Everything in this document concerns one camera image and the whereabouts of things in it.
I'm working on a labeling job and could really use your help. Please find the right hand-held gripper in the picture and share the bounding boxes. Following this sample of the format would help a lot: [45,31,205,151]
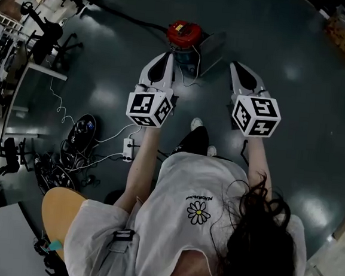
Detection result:
[223,61,287,141]

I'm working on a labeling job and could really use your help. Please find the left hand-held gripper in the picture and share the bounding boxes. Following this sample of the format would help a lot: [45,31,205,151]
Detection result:
[124,48,182,131]

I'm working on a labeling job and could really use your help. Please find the red and blue vacuum cleaner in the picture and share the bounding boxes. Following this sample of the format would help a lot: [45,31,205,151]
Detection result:
[162,19,212,75]

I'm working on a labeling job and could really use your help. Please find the dark panel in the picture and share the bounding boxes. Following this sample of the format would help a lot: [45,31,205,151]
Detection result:
[196,29,227,79]

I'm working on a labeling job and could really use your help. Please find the person's left forearm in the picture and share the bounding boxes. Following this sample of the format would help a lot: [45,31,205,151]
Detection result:
[112,123,163,215]

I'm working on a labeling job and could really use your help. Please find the person's right forearm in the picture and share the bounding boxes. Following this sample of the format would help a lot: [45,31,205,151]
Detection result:
[240,134,279,202]

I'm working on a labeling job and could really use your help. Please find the person's left white shoe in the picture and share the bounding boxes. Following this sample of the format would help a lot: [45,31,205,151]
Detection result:
[190,116,205,132]

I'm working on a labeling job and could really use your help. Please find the person's black trousers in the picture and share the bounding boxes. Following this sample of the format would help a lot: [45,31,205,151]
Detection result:
[170,123,212,160]

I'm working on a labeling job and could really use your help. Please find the white power strip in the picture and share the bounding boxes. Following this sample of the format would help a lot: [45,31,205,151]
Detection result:
[121,137,136,163]

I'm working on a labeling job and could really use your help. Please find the black round device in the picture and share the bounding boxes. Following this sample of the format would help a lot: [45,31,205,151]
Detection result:
[66,111,99,151]

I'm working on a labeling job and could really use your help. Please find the person's white shirt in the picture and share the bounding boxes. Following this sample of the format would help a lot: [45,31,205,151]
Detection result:
[61,142,317,276]

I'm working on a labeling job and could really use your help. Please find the grey desk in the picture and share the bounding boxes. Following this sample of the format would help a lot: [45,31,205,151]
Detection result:
[1,59,69,141]

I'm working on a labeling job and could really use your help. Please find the round wooden table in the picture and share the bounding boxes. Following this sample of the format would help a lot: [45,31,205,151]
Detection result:
[36,185,89,264]

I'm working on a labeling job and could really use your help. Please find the white vacuum cord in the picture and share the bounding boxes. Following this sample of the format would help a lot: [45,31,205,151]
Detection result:
[176,44,204,89]

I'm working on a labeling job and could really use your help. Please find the black vacuum hose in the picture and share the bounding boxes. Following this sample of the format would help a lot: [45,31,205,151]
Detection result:
[80,0,173,34]

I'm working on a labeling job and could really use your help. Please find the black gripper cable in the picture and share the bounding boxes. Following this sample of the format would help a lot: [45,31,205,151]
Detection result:
[240,139,253,168]

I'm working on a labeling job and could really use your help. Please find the long curly white cable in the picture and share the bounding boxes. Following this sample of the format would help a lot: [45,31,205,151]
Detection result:
[45,74,80,126]

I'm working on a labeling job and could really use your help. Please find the pile of black cables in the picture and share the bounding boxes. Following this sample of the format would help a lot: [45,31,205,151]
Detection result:
[32,139,105,193]

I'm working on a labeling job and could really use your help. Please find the grey strap with buckle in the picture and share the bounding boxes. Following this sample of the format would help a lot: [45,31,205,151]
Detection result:
[96,226,141,276]

